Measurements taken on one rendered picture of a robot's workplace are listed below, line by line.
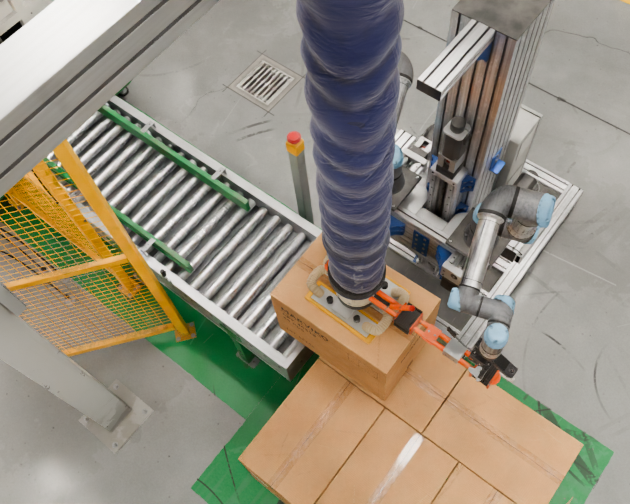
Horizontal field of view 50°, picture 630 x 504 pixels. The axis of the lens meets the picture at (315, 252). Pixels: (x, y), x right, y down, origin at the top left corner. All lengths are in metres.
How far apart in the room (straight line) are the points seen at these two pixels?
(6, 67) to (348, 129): 0.93
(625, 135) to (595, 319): 1.34
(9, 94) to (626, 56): 4.76
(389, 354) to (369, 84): 1.43
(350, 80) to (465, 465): 2.08
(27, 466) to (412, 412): 2.13
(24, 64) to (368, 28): 0.74
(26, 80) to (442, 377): 2.65
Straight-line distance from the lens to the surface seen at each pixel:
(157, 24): 1.01
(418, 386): 3.26
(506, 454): 3.24
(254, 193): 3.68
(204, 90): 4.99
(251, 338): 3.31
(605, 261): 4.34
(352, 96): 1.58
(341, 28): 1.44
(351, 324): 2.76
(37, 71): 0.94
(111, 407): 3.77
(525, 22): 2.41
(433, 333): 2.63
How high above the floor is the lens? 3.67
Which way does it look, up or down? 63 degrees down
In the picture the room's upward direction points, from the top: 8 degrees counter-clockwise
